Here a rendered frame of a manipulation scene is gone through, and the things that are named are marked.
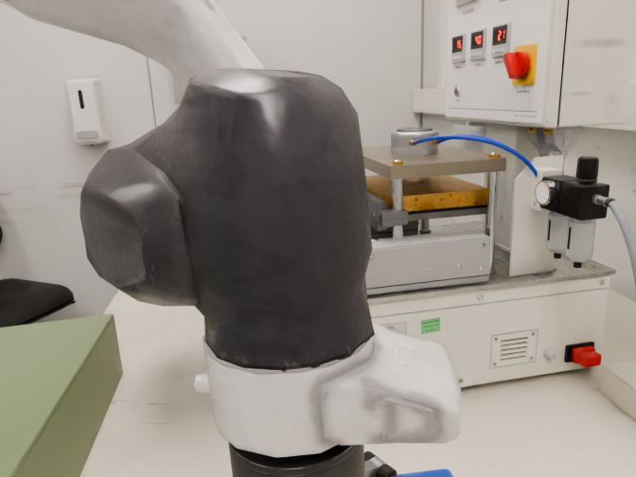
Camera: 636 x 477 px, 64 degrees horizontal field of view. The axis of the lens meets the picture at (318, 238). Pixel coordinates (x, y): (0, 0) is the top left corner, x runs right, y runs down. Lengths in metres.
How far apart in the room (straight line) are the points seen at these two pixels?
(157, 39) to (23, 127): 2.10
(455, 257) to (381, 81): 1.73
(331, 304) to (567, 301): 0.68
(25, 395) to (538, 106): 0.78
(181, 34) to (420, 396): 0.30
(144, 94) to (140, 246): 2.12
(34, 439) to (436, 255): 0.54
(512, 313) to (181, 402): 0.53
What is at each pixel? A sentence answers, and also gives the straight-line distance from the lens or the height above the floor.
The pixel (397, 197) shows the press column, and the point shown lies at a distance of 0.74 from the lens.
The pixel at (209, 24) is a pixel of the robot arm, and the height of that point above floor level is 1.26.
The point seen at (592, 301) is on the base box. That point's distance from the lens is 0.92.
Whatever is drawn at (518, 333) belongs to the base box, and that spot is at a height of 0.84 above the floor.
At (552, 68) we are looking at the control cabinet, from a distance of 0.80.
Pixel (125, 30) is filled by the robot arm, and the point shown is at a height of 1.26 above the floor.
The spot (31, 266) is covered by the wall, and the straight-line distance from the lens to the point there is 2.63.
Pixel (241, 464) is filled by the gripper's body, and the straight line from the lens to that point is 0.29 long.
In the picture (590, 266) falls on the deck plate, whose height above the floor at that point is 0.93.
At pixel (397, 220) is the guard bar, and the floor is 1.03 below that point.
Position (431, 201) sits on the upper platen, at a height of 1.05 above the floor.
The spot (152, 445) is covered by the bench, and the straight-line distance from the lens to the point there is 0.80.
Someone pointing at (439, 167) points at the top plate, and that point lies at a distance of 0.76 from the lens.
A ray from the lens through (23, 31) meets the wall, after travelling 2.50.
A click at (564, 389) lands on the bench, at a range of 0.92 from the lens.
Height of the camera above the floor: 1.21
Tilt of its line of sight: 16 degrees down
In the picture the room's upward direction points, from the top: 2 degrees counter-clockwise
